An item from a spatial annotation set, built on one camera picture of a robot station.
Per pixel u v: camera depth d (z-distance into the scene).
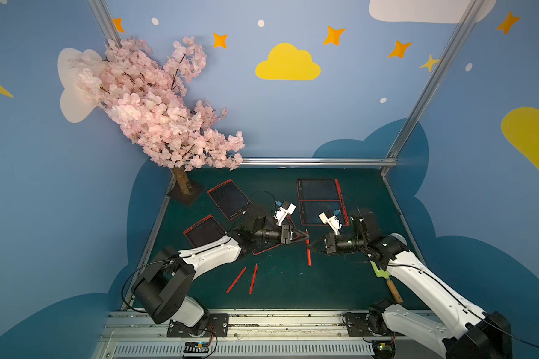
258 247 0.92
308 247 0.71
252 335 0.73
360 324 0.75
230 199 1.09
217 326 0.74
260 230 0.68
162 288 0.43
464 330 0.40
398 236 0.91
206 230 1.01
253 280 0.84
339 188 1.15
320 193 1.12
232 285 0.83
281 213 0.73
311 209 1.10
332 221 0.71
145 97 0.63
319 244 0.70
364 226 0.60
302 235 0.72
